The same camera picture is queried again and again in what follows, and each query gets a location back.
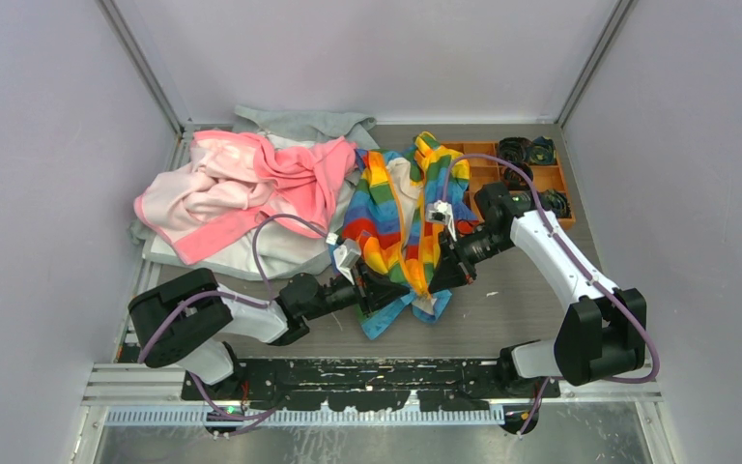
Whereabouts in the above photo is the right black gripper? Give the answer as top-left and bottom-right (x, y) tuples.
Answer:
(428, 225), (515, 294)

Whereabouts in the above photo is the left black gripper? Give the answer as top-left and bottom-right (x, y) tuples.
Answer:
(302, 258), (410, 321)

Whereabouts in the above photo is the rainbow striped zip jacket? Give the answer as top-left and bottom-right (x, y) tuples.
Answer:
(342, 131), (477, 339)

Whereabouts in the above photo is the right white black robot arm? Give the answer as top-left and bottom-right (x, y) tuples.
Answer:
(429, 182), (646, 397)

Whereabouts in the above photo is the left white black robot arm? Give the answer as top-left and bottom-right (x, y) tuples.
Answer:
(128, 263), (410, 399)

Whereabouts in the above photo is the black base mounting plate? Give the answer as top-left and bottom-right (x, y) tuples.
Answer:
(205, 358), (560, 412)

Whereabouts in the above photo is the orange compartment tray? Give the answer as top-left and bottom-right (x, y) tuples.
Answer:
(444, 139), (577, 232)

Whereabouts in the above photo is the blue green rolled tie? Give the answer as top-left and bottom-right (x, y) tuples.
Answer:
(540, 188), (572, 218)

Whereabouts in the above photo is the grey white garment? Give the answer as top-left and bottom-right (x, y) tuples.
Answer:
(131, 105), (376, 281)

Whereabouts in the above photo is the dark rolled tie back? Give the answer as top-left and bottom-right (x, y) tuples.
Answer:
(497, 137), (532, 164)

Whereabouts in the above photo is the pink fleece garment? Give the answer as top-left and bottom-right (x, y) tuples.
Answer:
(133, 130), (357, 265)

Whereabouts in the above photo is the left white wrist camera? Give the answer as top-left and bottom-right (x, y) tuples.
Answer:
(326, 232), (361, 285)

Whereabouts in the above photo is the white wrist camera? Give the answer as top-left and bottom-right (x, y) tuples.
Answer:
(326, 232), (361, 285)
(425, 200), (457, 242)

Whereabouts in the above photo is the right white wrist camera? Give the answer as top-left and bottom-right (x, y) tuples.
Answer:
(425, 200), (457, 242)

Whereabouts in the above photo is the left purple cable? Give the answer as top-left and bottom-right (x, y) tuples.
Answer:
(137, 213), (340, 437)

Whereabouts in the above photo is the purple cable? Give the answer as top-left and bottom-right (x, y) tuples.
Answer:
(441, 153), (662, 438)
(137, 213), (340, 437)

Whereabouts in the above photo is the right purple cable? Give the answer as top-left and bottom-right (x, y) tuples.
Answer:
(441, 153), (662, 438)

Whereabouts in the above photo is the silver slotted aluminium rail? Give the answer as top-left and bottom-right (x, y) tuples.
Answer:
(104, 404), (504, 427)

